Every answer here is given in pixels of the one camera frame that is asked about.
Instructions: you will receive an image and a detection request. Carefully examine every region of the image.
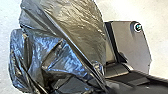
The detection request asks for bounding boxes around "black trash bag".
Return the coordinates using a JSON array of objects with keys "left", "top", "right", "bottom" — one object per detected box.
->
[{"left": 7, "top": 0, "right": 109, "bottom": 94}]

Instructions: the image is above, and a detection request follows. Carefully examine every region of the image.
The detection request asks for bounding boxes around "silver base bolt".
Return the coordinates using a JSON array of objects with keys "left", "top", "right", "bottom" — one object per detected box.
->
[{"left": 133, "top": 21, "right": 144, "bottom": 33}]

